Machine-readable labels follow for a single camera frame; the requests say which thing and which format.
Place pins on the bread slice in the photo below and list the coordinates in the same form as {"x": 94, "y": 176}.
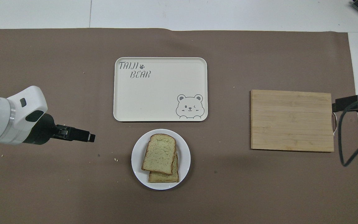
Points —
{"x": 159, "y": 154}
{"x": 169, "y": 178}

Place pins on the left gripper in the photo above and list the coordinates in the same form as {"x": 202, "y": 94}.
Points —
{"x": 43, "y": 130}

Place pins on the wooden cutting board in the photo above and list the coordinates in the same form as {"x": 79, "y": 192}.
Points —
{"x": 291, "y": 121}

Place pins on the cream tray with bear print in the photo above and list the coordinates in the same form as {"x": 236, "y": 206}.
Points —
{"x": 160, "y": 93}

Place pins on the white round plate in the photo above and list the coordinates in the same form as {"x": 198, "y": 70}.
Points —
{"x": 137, "y": 161}

